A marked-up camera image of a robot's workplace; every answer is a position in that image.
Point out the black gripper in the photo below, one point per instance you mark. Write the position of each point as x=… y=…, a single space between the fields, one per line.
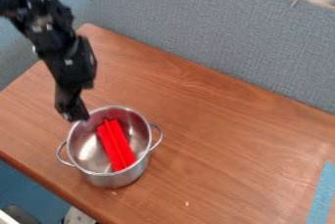
x=71 y=63

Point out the metal pot with handles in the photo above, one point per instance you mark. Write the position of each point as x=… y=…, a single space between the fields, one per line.
x=81 y=151

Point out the red plastic block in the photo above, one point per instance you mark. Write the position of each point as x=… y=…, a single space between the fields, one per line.
x=115 y=144

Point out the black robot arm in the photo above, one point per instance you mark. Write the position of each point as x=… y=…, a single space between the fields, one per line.
x=45 y=23

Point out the white object under table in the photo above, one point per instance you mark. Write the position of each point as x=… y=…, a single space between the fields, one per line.
x=76 y=217

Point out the dark object bottom left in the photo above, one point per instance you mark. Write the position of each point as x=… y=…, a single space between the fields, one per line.
x=20 y=215

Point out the grey fabric divider panel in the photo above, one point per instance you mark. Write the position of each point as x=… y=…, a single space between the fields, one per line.
x=273 y=43

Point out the blue tape strip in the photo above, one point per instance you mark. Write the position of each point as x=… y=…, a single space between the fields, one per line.
x=323 y=196

